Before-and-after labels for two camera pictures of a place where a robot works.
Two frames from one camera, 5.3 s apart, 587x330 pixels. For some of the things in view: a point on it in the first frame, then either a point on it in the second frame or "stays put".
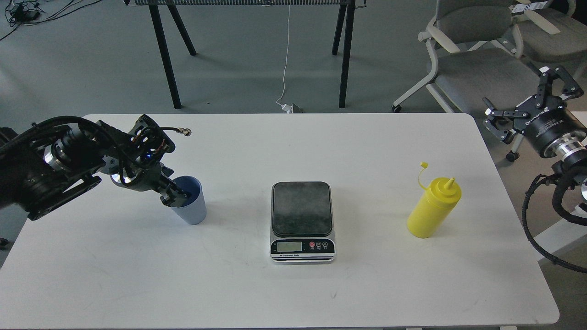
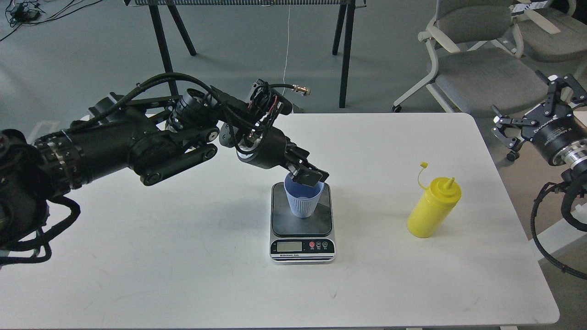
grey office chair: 477,53 stays put
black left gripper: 138,165 to 257,139
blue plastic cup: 193,210 to 303,199
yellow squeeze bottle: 433,208 stays put
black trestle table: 158,14 stays put
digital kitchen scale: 302,228 stays put
